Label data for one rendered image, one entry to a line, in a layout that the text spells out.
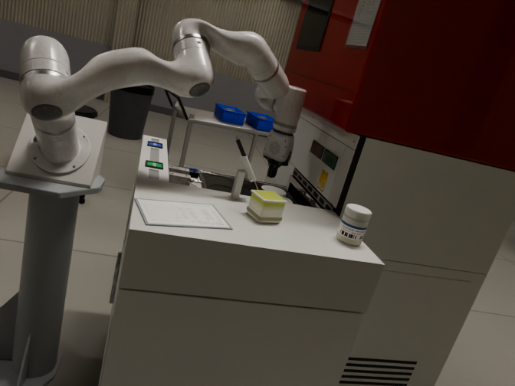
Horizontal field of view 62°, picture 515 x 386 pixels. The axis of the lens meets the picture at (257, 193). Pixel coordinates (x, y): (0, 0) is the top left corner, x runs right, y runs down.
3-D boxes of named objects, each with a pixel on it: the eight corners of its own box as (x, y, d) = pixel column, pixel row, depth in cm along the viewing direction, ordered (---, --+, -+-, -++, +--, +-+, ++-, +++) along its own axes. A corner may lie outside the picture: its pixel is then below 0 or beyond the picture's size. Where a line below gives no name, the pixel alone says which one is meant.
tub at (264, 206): (267, 212, 121) (273, 190, 119) (281, 224, 115) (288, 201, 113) (244, 211, 117) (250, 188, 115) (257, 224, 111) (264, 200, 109)
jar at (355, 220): (354, 236, 121) (365, 205, 119) (365, 247, 115) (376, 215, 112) (332, 232, 119) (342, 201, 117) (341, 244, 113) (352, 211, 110)
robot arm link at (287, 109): (267, 119, 152) (290, 126, 148) (277, 81, 148) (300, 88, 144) (279, 119, 159) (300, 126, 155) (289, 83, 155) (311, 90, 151)
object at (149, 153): (160, 171, 179) (166, 139, 175) (160, 227, 129) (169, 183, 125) (137, 167, 177) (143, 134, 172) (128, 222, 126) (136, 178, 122)
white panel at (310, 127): (270, 175, 218) (292, 98, 207) (327, 251, 144) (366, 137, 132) (264, 175, 218) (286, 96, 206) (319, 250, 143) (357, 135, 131)
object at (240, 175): (248, 197, 130) (259, 155, 126) (250, 202, 126) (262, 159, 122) (229, 194, 128) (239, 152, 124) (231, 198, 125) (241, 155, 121)
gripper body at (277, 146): (267, 124, 153) (259, 154, 157) (290, 133, 148) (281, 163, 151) (278, 125, 159) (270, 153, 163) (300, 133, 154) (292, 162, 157)
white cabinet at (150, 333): (234, 333, 224) (275, 188, 200) (282, 529, 136) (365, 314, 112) (106, 323, 206) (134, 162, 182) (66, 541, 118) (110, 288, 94)
